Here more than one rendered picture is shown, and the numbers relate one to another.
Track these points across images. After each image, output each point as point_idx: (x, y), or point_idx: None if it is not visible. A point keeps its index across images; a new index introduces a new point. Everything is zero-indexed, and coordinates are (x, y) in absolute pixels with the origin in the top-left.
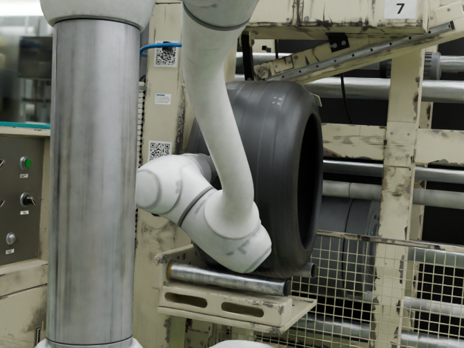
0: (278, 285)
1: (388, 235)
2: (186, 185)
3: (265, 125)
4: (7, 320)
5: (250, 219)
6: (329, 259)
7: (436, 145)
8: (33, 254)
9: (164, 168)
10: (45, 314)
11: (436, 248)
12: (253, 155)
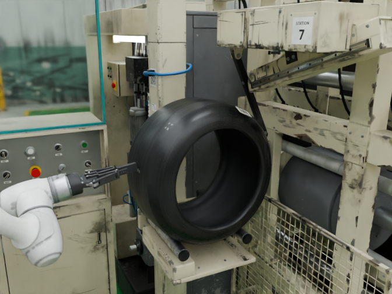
0: (177, 252)
1: (344, 218)
2: (18, 205)
3: (152, 146)
4: (72, 227)
5: (24, 239)
6: (285, 228)
7: (384, 150)
8: (99, 191)
9: (7, 193)
10: (104, 224)
11: (347, 249)
12: (142, 167)
